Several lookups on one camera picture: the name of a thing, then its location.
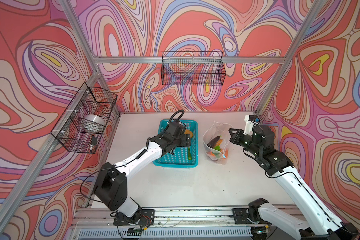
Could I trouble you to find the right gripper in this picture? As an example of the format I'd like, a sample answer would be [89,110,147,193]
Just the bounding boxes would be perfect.
[228,127,261,157]

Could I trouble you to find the brown potato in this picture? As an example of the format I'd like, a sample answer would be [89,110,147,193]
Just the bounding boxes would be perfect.
[185,129,194,138]

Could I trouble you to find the teal plastic basket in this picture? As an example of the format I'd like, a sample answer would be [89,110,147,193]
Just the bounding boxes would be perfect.
[152,119,199,169]

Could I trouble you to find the green chili pepper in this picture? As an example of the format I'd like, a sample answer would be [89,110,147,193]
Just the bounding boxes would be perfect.
[188,147,193,161]

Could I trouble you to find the orange carrot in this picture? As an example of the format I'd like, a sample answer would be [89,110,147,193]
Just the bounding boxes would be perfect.
[207,151,221,158]

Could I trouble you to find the clear zip top bag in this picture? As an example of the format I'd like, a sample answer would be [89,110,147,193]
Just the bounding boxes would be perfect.
[203,122,232,165]

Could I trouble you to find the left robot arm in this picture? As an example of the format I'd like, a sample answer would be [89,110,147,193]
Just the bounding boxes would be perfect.
[93,118,191,222]

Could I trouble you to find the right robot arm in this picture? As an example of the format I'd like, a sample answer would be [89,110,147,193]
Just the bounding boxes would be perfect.
[229,125,360,240]

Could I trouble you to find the white roll in basket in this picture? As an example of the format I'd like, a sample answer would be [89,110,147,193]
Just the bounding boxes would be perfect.
[83,114,106,134]

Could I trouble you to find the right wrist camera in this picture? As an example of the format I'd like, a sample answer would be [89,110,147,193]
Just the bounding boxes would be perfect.
[244,114,261,135]

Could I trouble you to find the black wire basket back wall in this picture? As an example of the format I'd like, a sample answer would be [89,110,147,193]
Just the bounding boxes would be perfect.
[161,50,227,86]

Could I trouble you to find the black wire basket wall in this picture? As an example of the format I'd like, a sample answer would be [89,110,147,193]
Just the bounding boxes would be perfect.
[51,83,118,154]
[161,50,227,86]

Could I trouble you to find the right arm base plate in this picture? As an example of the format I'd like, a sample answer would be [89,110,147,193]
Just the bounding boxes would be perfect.
[230,208,272,226]

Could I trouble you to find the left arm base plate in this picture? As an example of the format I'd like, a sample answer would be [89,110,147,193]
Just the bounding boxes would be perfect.
[110,209,155,227]

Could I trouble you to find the black wire basket left wall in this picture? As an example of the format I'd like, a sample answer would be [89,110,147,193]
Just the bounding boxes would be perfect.
[51,83,118,154]

